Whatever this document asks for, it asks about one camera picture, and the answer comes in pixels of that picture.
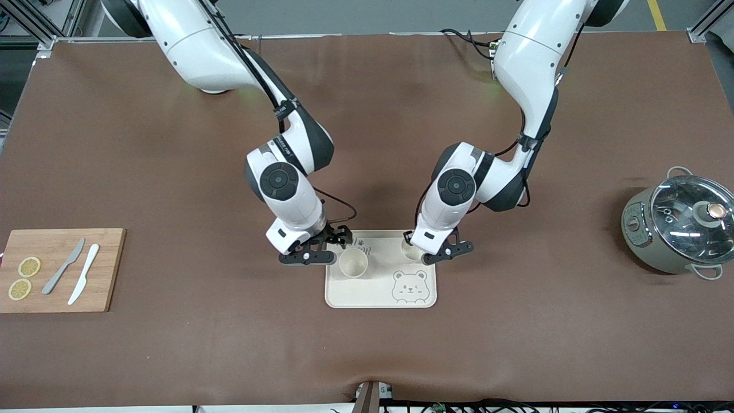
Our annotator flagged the white IKEA cup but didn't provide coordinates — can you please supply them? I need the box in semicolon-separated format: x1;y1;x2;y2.
400;238;428;263
338;248;369;279

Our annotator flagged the cream bear print tray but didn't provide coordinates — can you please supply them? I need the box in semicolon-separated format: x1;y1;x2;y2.
325;229;438;309

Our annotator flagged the brown table cover mat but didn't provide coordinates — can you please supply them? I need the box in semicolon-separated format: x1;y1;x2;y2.
0;32;734;409

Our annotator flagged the white plastic knife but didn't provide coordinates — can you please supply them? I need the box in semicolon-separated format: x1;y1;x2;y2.
68;244;100;306

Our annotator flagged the grey electric cooking pot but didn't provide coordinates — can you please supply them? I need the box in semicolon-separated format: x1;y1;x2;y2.
622;166;734;282

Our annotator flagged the grey plastic knife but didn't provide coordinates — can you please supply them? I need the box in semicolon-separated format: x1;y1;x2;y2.
41;238;86;295

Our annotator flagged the wooden cutting board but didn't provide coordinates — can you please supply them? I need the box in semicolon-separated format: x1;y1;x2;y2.
0;228;127;314

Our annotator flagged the glass pot lid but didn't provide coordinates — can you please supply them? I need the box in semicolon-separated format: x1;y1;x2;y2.
651;175;734;266

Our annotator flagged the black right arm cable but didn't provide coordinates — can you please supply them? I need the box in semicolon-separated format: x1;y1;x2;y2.
198;0;357;225

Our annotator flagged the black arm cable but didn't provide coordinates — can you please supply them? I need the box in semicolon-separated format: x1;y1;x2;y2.
198;0;357;225
414;23;585;230

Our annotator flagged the black base power cable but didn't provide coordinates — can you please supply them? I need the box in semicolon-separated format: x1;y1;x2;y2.
440;28;499;61

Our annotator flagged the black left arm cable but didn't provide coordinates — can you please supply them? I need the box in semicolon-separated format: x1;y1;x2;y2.
414;23;585;230

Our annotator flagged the aluminium frame profile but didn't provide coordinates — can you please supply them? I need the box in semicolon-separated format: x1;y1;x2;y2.
0;0;104;58
687;0;734;44

